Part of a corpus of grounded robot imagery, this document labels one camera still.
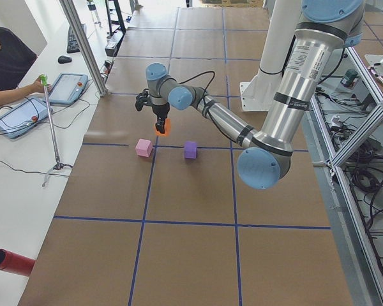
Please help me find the grabber stick green handle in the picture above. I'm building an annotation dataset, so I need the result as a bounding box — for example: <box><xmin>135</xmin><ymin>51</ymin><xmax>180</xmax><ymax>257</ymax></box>
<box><xmin>38</xmin><ymin>74</ymin><xmax>73</xmax><ymax>187</ymax></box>

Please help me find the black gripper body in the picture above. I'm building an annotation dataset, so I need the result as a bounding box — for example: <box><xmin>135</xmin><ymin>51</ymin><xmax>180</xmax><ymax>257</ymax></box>
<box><xmin>152</xmin><ymin>103</ymin><xmax>170</xmax><ymax>120</ymax></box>

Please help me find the aluminium frame post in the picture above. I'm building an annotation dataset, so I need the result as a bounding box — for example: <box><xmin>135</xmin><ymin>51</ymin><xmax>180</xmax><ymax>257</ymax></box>
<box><xmin>59</xmin><ymin>0</ymin><xmax>108</xmax><ymax>97</ymax></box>

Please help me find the pink foam cube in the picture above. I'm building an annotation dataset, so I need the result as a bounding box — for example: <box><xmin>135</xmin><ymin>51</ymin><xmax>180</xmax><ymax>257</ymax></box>
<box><xmin>135</xmin><ymin>138</ymin><xmax>153</xmax><ymax>157</ymax></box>

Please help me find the near blue teach pendant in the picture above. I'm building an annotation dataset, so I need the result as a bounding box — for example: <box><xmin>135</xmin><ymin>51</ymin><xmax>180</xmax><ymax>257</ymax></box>
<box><xmin>0</xmin><ymin>98</ymin><xmax>49</xmax><ymax>139</ymax></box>

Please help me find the person in black shirt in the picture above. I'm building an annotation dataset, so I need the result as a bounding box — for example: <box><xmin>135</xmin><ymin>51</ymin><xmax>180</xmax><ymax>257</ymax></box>
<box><xmin>0</xmin><ymin>27</ymin><xmax>38</xmax><ymax>106</ymax></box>

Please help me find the blue teach pendant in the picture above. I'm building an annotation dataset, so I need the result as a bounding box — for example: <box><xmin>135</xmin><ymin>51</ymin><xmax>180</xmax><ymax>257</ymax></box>
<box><xmin>0</xmin><ymin>98</ymin><xmax>49</xmax><ymax>139</ymax></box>
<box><xmin>49</xmin><ymin>73</ymin><xmax>89</xmax><ymax>106</ymax></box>

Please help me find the black keyboard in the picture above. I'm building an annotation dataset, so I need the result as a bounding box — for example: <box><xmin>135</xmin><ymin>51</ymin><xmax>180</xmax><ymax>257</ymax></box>
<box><xmin>66</xmin><ymin>26</ymin><xmax>80</xmax><ymax>54</ymax></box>

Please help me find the far blue teach pendant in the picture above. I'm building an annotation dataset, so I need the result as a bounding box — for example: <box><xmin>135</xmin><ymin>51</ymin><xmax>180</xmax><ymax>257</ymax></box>
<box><xmin>49</xmin><ymin>73</ymin><xmax>89</xmax><ymax>106</ymax></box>

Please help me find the purple foam cube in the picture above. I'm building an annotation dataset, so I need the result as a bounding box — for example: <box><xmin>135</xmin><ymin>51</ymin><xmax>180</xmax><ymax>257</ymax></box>
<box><xmin>184</xmin><ymin>141</ymin><xmax>197</xmax><ymax>159</ymax></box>

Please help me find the orange foam cube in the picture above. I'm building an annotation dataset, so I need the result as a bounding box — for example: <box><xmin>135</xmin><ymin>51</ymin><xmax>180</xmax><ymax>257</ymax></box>
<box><xmin>155</xmin><ymin>119</ymin><xmax>171</xmax><ymax>136</ymax></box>

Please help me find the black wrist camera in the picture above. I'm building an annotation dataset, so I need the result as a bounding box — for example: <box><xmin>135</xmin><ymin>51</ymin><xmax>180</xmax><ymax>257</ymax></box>
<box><xmin>135</xmin><ymin>89</ymin><xmax>152</xmax><ymax>112</ymax></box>

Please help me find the black computer mouse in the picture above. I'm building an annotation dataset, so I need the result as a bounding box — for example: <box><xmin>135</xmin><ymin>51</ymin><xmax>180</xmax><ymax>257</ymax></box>
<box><xmin>57</xmin><ymin>55</ymin><xmax>72</xmax><ymax>64</ymax></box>

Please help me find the red cylinder tube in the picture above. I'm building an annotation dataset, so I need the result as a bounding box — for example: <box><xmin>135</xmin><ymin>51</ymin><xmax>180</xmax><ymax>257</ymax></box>
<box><xmin>0</xmin><ymin>249</ymin><xmax>36</xmax><ymax>277</ymax></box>

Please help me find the person's hand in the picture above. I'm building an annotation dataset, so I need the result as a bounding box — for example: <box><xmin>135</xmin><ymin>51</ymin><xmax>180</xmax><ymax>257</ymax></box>
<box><xmin>28</xmin><ymin>78</ymin><xmax>45</xmax><ymax>94</ymax></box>

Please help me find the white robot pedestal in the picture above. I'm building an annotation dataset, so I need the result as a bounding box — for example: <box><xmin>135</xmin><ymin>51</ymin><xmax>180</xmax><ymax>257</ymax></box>
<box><xmin>240</xmin><ymin>0</ymin><xmax>301</xmax><ymax>112</ymax></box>

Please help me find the aluminium frame rail right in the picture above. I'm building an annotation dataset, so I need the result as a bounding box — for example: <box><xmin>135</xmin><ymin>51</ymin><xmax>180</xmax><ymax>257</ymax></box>
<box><xmin>308</xmin><ymin>40</ymin><xmax>383</xmax><ymax>305</ymax></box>

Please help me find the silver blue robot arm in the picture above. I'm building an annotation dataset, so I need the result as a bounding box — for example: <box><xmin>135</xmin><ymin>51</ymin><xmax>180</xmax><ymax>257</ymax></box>
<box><xmin>135</xmin><ymin>1</ymin><xmax>365</xmax><ymax>189</ymax></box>

